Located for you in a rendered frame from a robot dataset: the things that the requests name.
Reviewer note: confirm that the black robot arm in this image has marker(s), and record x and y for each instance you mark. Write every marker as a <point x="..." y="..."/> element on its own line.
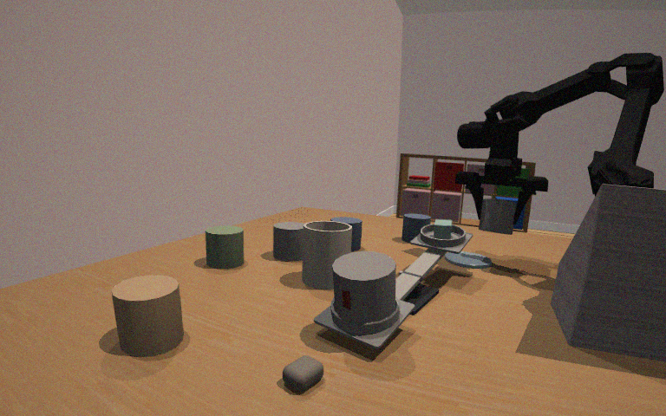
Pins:
<point x="615" y="166"/>

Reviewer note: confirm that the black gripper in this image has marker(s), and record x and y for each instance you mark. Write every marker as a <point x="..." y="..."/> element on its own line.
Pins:
<point x="529" y="186"/>

